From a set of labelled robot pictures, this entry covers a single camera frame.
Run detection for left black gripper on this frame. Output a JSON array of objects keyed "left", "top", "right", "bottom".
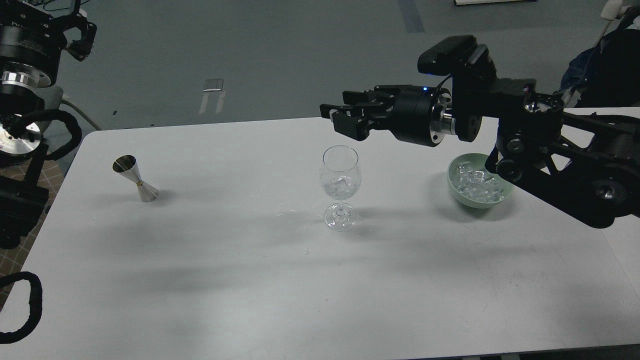
[{"left": 0, "top": 0, "right": 98, "bottom": 88}]

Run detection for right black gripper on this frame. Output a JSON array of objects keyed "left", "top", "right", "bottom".
[{"left": 320, "top": 85, "right": 453, "bottom": 147}]

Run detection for clear ice cubes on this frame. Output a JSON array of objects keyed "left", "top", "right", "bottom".
[{"left": 452, "top": 161, "right": 506, "bottom": 204}]

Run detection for steel double jigger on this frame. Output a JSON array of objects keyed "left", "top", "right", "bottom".
[{"left": 112, "top": 154, "right": 159, "bottom": 203}]

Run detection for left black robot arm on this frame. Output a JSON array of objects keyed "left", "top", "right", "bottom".
[{"left": 0, "top": 0, "right": 98, "bottom": 250}]

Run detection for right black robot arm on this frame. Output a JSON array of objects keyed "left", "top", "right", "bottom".
[{"left": 319, "top": 35, "right": 640, "bottom": 229}]

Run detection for clear wine glass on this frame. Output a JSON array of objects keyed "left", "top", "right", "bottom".
[{"left": 318, "top": 145, "right": 362, "bottom": 231}]

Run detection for grey chair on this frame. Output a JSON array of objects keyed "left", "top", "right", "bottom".
[{"left": 37, "top": 85, "right": 104, "bottom": 132}]

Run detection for green bowl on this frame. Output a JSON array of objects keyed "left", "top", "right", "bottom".
[{"left": 446, "top": 153, "right": 515, "bottom": 210}]

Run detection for metal floor plate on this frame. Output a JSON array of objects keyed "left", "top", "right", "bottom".
[{"left": 202, "top": 78, "right": 224, "bottom": 92}]

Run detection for black floor cables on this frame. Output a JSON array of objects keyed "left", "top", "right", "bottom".
[{"left": 30, "top": 0, "right": 93, "bottom": 13}]

